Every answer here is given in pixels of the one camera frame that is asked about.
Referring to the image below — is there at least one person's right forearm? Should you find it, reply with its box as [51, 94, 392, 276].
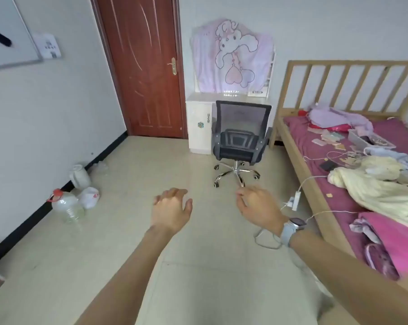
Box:
[288, 229, 408, 325]

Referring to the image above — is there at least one white kettle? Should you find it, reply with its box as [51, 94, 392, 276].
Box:
[69, 164, 92, 190]

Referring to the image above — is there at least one red pink patterned garment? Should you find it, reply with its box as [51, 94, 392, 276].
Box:
[297, 110, 353, 132]

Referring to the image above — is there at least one magenta bed sheet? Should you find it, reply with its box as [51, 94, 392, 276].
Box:
[283, 116, 408, 254]

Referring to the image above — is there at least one lilac cartoon cloth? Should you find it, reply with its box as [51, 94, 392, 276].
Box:
[189, 18, 275, 93]

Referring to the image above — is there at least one clear plastic water jug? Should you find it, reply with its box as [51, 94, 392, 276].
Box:
[47, 188, 86, 224]

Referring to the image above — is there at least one lilac clothing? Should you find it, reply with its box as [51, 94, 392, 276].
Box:
[307, 104, 374, 136]

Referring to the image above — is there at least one black office chair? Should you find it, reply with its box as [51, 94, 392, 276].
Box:
[211, 100, 274, 188]

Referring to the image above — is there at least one wooden bed frame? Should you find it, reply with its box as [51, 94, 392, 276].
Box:
[270, 60, 408, 325]

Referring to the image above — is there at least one light blue clothing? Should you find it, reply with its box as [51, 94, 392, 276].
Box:
[365, 147, 408, 176]

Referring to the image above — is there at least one white smartwatch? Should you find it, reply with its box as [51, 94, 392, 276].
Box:
[280, 217, 306, 247]

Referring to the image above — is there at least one white power cable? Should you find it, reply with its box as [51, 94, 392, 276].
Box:
[254, 209, 359, 249]
[297, 175, 328, 193]

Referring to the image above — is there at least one pink blanket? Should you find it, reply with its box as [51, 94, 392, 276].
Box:
[358, 211, 408, 278]

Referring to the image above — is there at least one purple patterned pouch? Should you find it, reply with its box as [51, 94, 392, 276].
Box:
[363, 243, 399, 281]

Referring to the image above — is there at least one person's left forearm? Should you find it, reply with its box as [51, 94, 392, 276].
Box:
[74, 226, 178, 325]

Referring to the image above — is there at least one cream blanket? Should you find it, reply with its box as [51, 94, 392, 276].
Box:
[327, 155, 408, 232]

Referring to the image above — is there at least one white power strip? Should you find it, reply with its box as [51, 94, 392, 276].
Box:
[287, 191, 301, 211]

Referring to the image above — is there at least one person's right hand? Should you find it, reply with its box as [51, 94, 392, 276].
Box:
[236, 185, 288, 237]

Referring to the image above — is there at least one person's left hand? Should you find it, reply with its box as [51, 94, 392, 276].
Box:
[149, 187, 194, 236]

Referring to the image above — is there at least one brown wooden door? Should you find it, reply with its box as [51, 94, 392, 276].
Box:
[90, 0, 188, 139]

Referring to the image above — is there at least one whiteboard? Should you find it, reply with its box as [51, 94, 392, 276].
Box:
[0, 0, 44, 71]

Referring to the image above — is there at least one clear plastic bag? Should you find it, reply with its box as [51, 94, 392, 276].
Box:
[87, 161, 110, 180]

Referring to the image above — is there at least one white table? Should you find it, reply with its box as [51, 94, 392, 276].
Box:
[185, 91, 273, 155]

